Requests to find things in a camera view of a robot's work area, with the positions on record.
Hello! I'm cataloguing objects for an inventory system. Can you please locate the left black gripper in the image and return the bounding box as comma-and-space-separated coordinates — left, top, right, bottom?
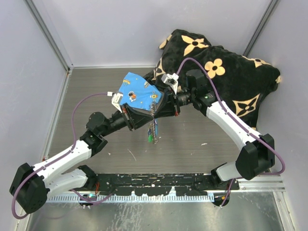
100, 103, 153, 137

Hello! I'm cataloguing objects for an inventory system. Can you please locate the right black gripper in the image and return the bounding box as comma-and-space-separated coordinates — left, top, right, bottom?
153, 87, 195, 119

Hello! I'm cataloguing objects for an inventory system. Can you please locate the white blue large keyring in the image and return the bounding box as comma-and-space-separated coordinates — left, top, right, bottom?
148, 101, 159, 144

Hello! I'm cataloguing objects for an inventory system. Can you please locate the bunch of coloured keys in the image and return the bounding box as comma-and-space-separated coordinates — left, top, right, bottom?
148, 128, 154, 143

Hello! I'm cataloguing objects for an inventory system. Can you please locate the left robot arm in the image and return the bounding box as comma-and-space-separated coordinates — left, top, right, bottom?
9, 103, 157, 219

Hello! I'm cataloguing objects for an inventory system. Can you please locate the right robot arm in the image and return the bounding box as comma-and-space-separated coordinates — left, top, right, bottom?
161, 69, 275, 190

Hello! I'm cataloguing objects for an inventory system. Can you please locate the blue space print cloth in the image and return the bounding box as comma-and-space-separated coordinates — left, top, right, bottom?
119, 72, 162, 111

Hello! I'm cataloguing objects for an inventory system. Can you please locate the black floral plush pillow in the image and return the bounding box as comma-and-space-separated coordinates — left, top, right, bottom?
144, 29, 281, 129

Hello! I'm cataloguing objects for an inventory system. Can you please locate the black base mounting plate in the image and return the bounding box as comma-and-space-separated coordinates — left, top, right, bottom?
74, 173, 230, 196

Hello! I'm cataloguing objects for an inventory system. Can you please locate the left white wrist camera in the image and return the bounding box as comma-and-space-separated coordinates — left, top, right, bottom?
107, 91, 123, 111

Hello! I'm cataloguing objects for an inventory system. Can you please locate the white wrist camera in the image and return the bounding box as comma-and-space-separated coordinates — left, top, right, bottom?
107, 91, 123, 111
161, 73, 179, 95

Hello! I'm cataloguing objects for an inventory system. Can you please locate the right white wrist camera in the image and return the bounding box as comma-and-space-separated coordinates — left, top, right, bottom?
161, 73, 179, 95

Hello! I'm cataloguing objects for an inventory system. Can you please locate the slotted cable duct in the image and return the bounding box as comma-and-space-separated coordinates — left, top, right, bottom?
47, 192, 214, 203

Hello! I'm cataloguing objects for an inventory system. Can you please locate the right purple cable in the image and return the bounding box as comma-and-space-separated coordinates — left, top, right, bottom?
177, 57, 286, 209

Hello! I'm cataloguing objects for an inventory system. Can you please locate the purple cable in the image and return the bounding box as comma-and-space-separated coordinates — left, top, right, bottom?
177, 57, 286, 209
12, 93, 114, 219

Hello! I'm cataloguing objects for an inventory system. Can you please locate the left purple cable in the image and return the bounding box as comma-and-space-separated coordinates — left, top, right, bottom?
12, 93, 114, 219

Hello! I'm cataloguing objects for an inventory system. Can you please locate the aluminium frame rail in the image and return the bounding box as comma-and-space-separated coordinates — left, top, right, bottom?
45, 172, 286, 197

